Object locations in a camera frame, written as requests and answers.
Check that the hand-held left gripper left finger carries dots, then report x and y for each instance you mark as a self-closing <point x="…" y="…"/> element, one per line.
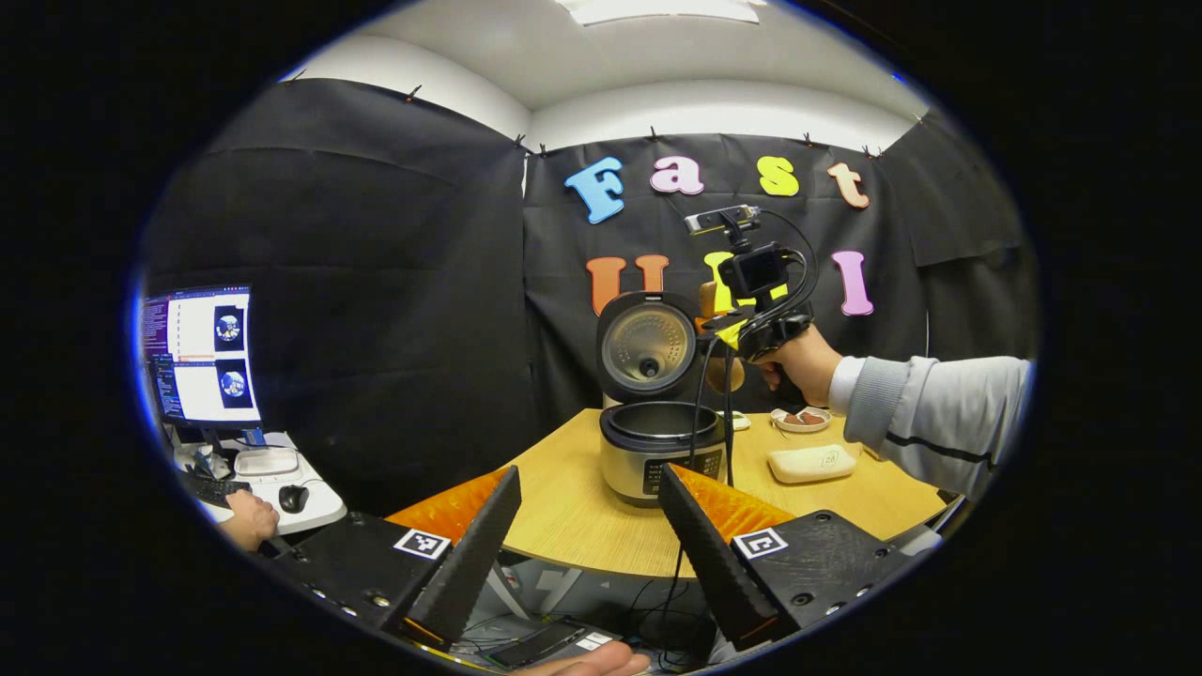
<point x="465" y="563"/>

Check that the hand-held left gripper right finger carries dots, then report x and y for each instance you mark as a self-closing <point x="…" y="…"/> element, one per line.
<point x="709" y="563"/>

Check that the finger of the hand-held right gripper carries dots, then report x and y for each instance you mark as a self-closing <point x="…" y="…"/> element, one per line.
<point x="734" y="324"/>

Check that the dark-lidded silver rice cooker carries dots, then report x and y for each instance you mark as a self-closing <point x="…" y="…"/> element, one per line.
<point x="657" y="469"/>

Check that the white divided bean dish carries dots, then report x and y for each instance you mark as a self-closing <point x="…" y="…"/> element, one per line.
<point x="740" y="421"/>

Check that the dark flat device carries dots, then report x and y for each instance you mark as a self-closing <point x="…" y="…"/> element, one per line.
<point x="535" y="646"/>

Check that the white round plate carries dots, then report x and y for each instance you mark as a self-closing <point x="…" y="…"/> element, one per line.
<point x="801" y="427"/>

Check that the white side desk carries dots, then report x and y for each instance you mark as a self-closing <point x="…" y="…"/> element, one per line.
<point x="324" y="502"/>

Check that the black computer mouse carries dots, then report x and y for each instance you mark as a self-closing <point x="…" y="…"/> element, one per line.
<point x="293" y="499"/>

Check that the white flat device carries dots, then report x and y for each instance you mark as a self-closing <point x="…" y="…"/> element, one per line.
<point x="267" y="462"/>

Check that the black keyboard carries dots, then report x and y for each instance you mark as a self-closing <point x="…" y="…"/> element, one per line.
<point x="218" y="490"/>

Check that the ceiling light panel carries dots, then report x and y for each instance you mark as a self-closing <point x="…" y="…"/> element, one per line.
<point x="657" y="9"/>

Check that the black backdrop cloth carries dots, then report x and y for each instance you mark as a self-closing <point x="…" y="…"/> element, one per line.
<point x="376" y="282"/>

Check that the computer monitor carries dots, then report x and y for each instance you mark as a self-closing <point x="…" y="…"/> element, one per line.
<point x="202" y="357"/>

